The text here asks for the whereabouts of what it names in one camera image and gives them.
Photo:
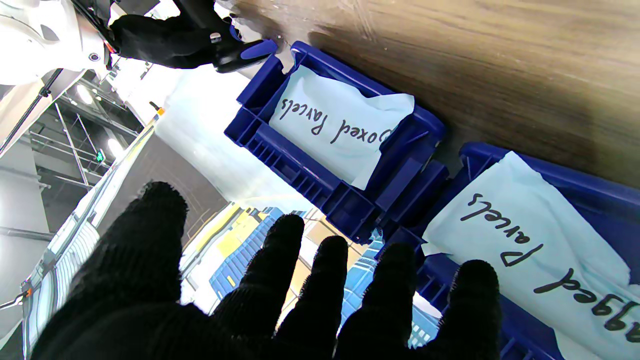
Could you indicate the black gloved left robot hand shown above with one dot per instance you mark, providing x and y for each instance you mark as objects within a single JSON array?
[{"x": 135, "y": 280}]

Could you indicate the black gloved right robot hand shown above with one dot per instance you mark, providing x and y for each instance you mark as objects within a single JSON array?
[{"x": 160, "y": 42}]

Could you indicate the black and blue barcode scanner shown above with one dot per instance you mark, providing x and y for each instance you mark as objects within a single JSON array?
[{"x": 240, "y": 52}]

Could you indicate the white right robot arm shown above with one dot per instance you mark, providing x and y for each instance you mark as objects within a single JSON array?
[{"x": 40, "y": 40}]

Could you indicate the printed warehouse backdrop banner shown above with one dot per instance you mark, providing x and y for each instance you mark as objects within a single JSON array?
[{"x": 210, "y": 150}]

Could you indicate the paper label boxed parcels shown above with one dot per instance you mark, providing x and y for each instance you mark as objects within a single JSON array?
[{"x": 335, "y": 125}]

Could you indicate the blue bin labelled boxed parcels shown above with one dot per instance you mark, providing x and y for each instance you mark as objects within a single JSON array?
[{"x": 325, "y": 150}]

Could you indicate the paper label bagged parcels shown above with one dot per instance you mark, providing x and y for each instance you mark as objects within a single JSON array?
[{"x": 540, "y": 250}]

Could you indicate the blue bin labelled bagged parcels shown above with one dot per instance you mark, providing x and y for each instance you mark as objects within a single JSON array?
[{"x": 590, "y": 190}]

